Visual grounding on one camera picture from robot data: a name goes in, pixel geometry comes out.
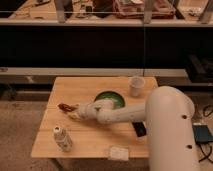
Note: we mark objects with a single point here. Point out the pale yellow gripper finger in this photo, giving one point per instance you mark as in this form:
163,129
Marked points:
75,106
74,116

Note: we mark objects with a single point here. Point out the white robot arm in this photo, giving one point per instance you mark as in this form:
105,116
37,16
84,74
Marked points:
167,112

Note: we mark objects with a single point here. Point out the small black rectangular object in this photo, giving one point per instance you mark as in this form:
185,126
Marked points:
139,129

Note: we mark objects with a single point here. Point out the green ceramic bowl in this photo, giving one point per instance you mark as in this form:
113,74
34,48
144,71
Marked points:
118,100

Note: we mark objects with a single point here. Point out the small white bottle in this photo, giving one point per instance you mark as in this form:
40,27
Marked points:
62,139

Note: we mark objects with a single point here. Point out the white sponge block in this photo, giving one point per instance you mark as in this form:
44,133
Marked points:
118,153

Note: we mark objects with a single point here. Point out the blue box on floor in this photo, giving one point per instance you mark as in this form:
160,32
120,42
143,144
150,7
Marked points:
202,134

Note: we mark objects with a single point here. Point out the black box on right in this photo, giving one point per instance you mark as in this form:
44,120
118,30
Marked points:
199,70

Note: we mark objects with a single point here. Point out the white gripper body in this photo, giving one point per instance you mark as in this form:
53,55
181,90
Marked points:
98,110

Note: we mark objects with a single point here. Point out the light wooden table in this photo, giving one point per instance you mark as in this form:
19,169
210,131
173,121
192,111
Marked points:
90,140

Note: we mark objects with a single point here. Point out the white ceramic cup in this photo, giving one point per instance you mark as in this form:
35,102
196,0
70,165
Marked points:
136,84

